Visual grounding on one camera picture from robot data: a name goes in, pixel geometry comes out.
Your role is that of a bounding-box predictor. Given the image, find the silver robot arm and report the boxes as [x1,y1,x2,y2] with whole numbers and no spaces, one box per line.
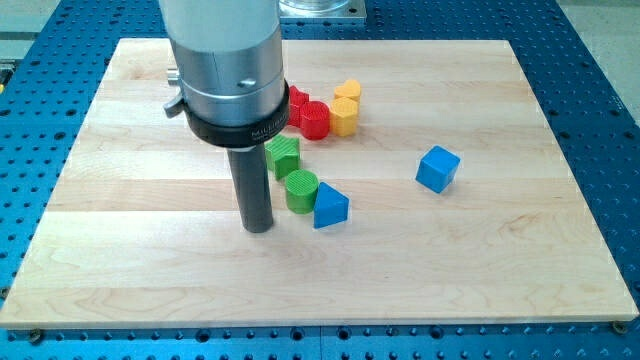
[159,0,289,233]

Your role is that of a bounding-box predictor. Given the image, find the green cylinder block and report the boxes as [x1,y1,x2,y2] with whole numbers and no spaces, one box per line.
[285,169,319,214]

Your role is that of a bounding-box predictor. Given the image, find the blue triangle block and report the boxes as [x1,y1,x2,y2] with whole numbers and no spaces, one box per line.
[313,182,350,229]

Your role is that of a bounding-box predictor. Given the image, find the red star block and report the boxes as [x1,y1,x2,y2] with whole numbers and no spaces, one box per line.
[288,86,310,128]

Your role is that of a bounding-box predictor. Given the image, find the yellow hexagon block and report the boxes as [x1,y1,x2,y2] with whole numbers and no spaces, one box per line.
[329,97,359,137]

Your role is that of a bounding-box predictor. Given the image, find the blue perforated table plate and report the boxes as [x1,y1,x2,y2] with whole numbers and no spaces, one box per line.
[1,1,639,359]

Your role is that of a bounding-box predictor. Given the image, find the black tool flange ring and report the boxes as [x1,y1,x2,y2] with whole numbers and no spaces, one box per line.
[183,81,290,148]

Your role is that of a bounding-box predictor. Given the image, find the yellow heart block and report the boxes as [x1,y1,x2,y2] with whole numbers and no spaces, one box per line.
[333,79,362,103]

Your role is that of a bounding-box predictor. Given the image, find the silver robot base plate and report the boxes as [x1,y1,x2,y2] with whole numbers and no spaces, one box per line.
[279,0,367,24]

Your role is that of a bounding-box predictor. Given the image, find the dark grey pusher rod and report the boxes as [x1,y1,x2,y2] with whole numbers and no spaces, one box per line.
[227,144,273,233]

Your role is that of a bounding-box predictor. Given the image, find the red cylinder block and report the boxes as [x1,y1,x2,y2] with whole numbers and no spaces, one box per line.
[300,101,330,140]

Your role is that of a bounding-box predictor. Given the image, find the green star block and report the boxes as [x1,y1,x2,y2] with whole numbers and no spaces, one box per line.
[265,135,300,180]

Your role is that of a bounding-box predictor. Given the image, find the blue cube block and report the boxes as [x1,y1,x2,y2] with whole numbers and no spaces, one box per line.
[415,145,460,193]

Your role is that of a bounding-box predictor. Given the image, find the light wooden board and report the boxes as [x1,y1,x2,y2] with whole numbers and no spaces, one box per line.
[1,39,638,329]

